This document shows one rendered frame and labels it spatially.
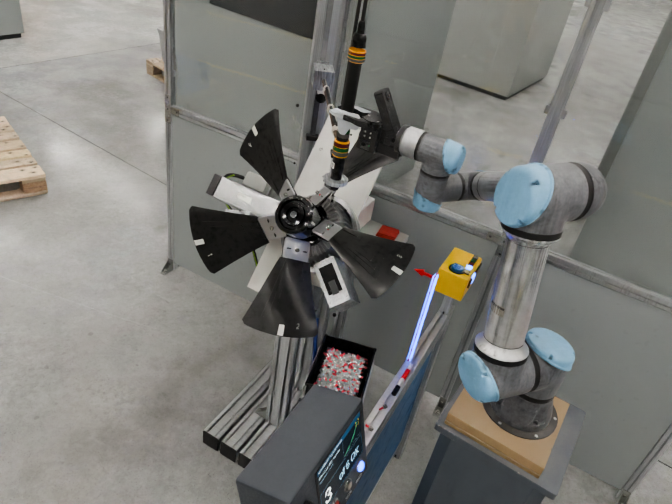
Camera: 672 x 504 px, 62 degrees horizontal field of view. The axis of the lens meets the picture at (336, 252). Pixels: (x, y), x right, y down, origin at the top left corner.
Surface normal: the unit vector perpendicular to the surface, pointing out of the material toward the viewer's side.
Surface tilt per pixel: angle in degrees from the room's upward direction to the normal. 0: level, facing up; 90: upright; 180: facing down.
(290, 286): 51
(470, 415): 1
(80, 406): 0
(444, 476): 90
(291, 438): 15
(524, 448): 1
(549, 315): 90
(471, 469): 90
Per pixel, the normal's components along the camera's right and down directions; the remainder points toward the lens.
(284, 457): -0.07, -0.88
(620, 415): -0.48, 0.44
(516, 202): -0.90, -0.02
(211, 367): 0.15, -0.81
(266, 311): 0.25, -0.04
